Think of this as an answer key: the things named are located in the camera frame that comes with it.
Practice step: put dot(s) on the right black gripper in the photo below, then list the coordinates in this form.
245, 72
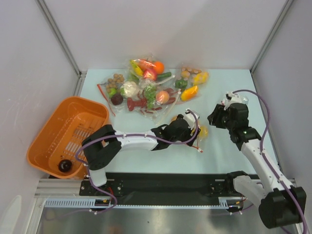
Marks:
215, 117

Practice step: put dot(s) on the yellow fake pepper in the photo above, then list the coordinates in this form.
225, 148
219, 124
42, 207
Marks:
203, 132

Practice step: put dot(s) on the zip bag with yellow fruit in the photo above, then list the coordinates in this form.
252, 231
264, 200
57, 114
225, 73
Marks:
186, 129

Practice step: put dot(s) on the dark purple fake fruit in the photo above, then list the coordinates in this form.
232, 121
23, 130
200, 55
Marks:
65, 165

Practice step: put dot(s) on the zip bag with green pear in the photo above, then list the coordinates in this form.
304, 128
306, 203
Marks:
244, 98

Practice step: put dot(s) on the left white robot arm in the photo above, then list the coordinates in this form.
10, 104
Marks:
103, 145

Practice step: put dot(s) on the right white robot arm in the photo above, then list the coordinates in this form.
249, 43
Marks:
278, 201

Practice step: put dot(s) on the zip bag with yellow peppers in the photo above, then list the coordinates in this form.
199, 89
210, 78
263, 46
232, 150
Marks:
189, 80

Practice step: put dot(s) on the zip bag with lobster grapes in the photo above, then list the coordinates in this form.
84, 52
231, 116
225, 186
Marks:
150, 99

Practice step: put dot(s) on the zip bag with orange top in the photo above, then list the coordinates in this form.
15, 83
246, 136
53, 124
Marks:
150, 68

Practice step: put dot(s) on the zip bag with cauliflower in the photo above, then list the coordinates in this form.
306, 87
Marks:
117, 88

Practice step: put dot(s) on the orange plastic basket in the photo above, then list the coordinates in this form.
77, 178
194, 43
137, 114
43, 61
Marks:
73, 120

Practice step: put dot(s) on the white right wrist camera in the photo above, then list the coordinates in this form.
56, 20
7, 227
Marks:
232, 98

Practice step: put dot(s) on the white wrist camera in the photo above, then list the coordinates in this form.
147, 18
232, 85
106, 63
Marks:
190, 117
232, 98

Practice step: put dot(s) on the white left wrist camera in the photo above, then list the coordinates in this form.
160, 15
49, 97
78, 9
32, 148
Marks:
190, 117

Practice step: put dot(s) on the white cable duct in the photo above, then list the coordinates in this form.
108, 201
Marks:
234, 204

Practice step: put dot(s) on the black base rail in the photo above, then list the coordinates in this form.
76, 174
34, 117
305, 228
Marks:
166, 186

